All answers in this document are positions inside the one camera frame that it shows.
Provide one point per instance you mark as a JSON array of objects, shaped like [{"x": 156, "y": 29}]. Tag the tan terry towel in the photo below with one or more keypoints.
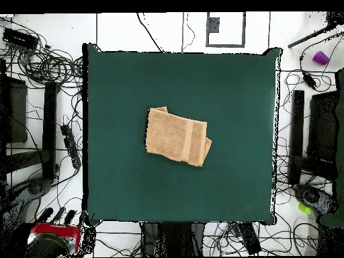
[{"x": 169, "y": 134}]

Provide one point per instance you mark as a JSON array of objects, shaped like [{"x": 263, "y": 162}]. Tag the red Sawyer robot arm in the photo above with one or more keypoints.
[{"x": 53, "y": 233}]

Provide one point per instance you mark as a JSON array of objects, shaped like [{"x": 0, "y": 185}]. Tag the dark flat panel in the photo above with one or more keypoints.
[
  {"x": 17, "y": 113},
  {"x": 322, "y": 126}
]

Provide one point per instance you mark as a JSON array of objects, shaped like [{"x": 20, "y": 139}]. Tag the dark green table cloth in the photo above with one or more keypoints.
[{"x": 121, "y": 80}]

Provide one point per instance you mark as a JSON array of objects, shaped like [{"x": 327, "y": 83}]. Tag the black power strip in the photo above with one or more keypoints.
[
  {"x": 248, "y": 237},
  {"x": 71, "y": 147}
]

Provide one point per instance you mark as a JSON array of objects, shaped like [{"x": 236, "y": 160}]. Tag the small dark grey square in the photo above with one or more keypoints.
[{"x": 214, "y": 25}]

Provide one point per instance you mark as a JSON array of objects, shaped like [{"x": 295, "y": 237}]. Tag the lime green small object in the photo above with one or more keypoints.
[{"x": 304, "y": 208}]

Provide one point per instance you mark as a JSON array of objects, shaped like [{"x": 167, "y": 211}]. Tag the black power adapter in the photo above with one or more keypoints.
[{"x": 309, "y": 79}]

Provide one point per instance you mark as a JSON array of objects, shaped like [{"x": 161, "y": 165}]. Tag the purple plastic cup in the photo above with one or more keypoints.
[{"x": 320, "y": 58}]

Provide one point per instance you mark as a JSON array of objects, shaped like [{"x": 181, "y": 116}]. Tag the black rod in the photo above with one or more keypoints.
[{"x": 311, "y": 35}]

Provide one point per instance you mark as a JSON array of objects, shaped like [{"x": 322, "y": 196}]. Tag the black electronics box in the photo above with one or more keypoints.
[{"x": 20, "y": 39}]

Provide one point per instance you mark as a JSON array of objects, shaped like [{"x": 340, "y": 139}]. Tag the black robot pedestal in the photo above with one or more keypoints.
[{"x": 172, "y": 239}]

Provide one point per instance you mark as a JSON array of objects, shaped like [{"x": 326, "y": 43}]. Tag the grey square floor frame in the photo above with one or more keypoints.
[{"x": 225, "y": 45}]

